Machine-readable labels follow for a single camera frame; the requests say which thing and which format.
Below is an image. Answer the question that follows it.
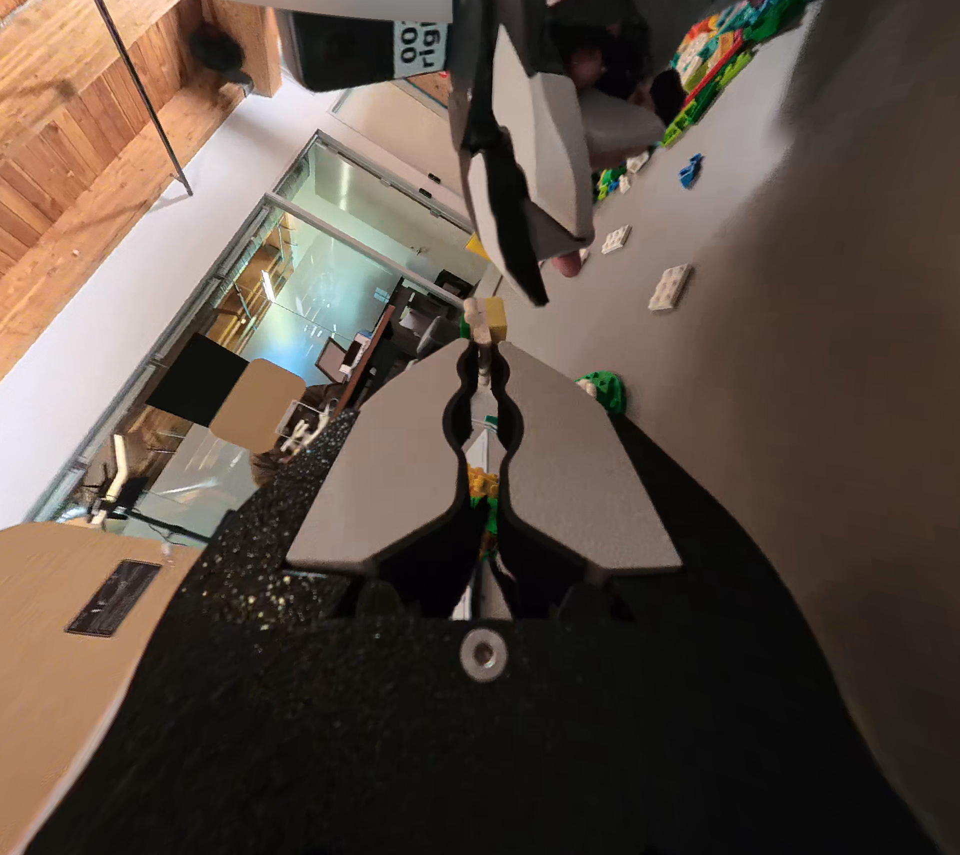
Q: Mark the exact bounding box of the brown office desk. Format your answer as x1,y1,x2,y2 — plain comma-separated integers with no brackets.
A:
315,303,399,421

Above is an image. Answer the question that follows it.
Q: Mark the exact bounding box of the glass partition wall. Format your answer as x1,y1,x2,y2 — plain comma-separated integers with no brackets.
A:
26,129,492,526

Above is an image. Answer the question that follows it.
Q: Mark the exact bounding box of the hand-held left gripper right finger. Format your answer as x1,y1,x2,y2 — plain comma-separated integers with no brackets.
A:
489,341,685,585

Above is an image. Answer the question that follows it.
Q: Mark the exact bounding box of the pile of colourful lego bricks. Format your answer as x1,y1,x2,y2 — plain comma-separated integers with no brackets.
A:
594,0,875,204

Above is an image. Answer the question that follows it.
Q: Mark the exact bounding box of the large white lego plate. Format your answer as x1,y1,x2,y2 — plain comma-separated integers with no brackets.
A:
648,263,693,312

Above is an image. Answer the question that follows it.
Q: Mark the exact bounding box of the pale door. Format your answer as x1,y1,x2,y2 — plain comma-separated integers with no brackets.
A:
330,78,481,234

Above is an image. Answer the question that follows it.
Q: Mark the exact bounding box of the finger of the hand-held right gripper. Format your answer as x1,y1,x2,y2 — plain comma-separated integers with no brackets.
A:
487,22,599,252
459,148,550,307

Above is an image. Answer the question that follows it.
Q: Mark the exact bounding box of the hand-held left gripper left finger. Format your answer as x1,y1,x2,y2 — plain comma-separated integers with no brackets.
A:
283,337,481,577

